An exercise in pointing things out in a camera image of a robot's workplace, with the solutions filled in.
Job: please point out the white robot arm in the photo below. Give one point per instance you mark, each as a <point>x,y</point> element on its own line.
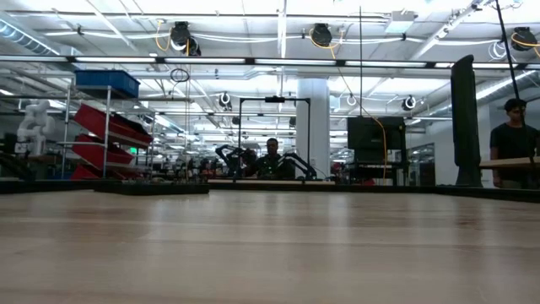
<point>36,126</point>

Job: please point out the person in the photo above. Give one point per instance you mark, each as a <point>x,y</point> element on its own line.
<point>272,164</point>
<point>512,139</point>

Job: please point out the dark background robot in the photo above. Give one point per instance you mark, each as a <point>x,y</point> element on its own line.
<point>234,158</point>

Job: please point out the white round column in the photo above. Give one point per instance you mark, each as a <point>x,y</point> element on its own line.
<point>313,118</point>

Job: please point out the black monitor back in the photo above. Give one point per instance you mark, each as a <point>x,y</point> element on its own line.
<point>375,135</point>

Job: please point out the long LED light strip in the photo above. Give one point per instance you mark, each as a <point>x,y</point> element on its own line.
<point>211,60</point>

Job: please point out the thin black vertical pole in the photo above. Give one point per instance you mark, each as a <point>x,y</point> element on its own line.
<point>360,63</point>

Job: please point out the red storage bin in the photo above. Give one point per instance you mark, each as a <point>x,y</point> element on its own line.
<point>109,126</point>
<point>99,152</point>
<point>84,173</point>

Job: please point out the blue storage bin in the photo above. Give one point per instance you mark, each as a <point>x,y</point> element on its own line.
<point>107,82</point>

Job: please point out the white ceiling box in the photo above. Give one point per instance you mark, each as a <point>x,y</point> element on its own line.
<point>401,21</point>

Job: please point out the metal shelf rack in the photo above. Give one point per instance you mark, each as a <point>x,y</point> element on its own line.
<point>66,122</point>

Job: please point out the wooden table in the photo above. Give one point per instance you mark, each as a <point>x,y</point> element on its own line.
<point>514,162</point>

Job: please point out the thin black slanted pole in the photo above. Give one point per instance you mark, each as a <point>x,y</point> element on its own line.
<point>512,72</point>

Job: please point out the black gantry frame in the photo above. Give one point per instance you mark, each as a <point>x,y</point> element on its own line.
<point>274,99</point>

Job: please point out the black aluminium table frame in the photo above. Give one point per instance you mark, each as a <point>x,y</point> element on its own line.
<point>422,191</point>

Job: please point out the silver ventilation duct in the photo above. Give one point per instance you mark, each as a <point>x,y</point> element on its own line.
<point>25,40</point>

